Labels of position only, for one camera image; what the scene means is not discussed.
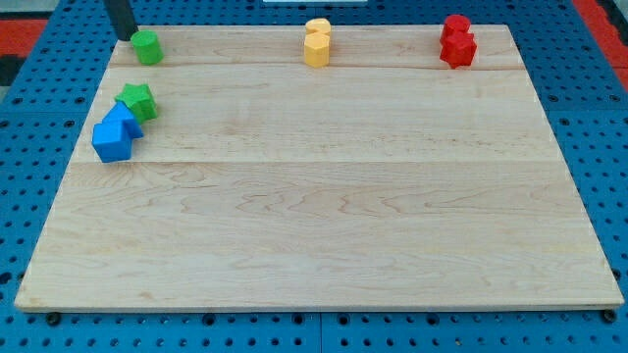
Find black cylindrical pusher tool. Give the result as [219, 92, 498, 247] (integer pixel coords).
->
[103, 0, 138, 41]

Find green cylinder block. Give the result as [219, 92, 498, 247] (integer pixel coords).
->
[131, 29, 164, 66]

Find green star block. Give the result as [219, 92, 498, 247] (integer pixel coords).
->
[115, 83, 158, 125]

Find red star block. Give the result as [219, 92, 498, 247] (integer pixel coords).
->
[440, 31, 477, 69]

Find blue triangular block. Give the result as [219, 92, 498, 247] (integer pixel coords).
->
[102, 102, 144, 139]

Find blue cube block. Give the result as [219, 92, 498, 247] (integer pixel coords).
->
[91, 122, 131, 163]

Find yellow hexagon block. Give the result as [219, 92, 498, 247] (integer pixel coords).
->
[303, 32, 331, 68]

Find yellow heart block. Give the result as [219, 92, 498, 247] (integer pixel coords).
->
[304, 18, 332, 36]

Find light wooden board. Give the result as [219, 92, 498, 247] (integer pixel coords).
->
[15, 25, 624, 313]

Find red cylinder block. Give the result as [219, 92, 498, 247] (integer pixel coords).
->
[440, 14, 471, 44]

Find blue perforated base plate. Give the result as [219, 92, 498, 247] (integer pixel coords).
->
[1, 0, 627, 352]

